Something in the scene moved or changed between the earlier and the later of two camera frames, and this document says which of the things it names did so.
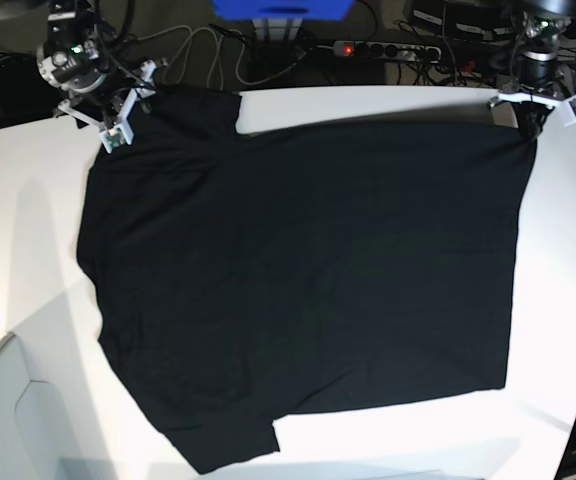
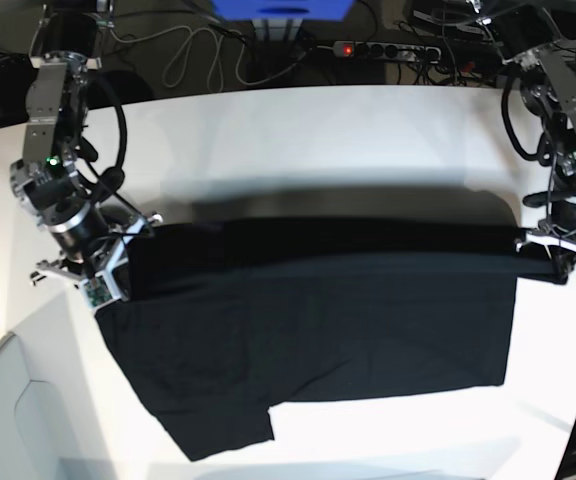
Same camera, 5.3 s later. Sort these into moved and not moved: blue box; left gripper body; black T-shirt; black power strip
Moved: black T-shirt; left gripper body
Not moved: blue box; black power strip
